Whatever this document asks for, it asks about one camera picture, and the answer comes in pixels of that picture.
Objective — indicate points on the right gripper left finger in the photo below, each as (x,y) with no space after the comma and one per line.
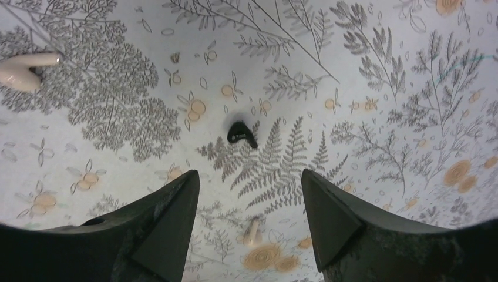
(146,240)

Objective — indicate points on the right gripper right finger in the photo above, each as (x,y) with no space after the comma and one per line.
(354,240)

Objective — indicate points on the black earbud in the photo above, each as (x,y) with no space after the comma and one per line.
(239,131)

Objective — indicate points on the floral patterned table mat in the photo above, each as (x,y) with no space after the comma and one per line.
(395,102)

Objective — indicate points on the beige earbud on mat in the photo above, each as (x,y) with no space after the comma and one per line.
(16,74)

